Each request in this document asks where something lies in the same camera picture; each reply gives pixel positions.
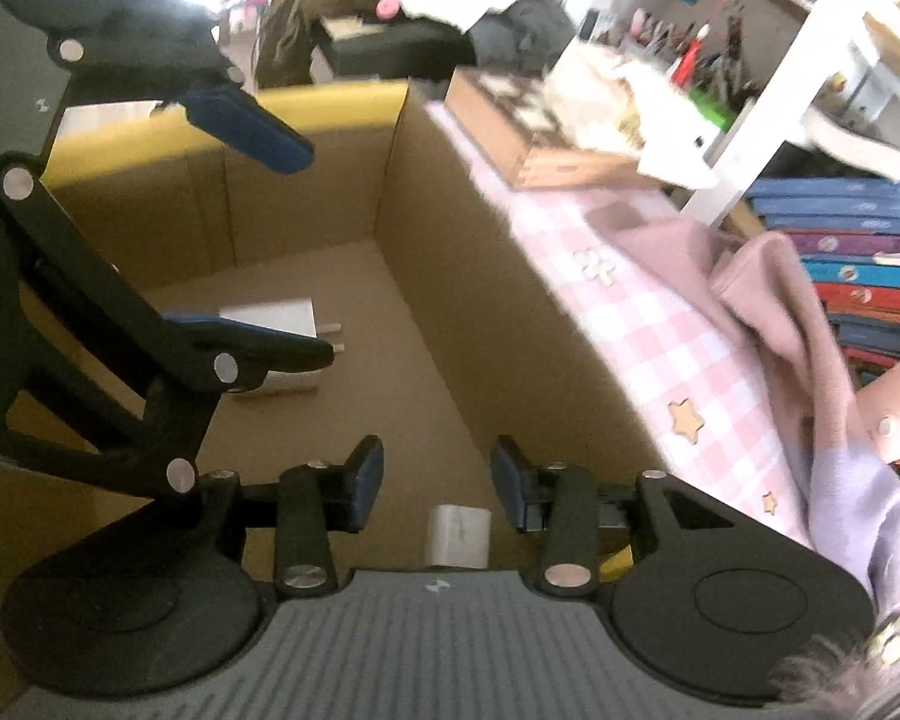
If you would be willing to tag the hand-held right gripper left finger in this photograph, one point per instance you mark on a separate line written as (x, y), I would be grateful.
(366, 480)

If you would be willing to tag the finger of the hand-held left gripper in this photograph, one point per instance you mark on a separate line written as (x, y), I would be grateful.
(255, 345)
(247, 127)

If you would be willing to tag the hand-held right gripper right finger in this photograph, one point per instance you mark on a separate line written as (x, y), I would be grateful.
(506, 476)

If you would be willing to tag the large white charger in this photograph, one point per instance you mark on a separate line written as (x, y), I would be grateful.
(270, 315)

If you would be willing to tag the small white adapter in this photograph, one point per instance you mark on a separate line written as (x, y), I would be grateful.
(457, 536)

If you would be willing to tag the yellow cardboard box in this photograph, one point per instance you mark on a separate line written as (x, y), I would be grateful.
(435, 277)

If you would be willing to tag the wooden box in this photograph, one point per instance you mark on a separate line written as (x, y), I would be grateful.
(510, 150)

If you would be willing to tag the pink and lilac cloth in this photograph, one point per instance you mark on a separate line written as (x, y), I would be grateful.
(765, 292)

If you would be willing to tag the row of blue picture books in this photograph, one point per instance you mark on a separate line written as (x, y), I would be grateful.
(855, 270)

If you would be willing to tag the white bookshelf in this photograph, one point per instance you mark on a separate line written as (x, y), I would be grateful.
(765, 120)

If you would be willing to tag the group of pens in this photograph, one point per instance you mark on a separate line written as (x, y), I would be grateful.
(694, 52)

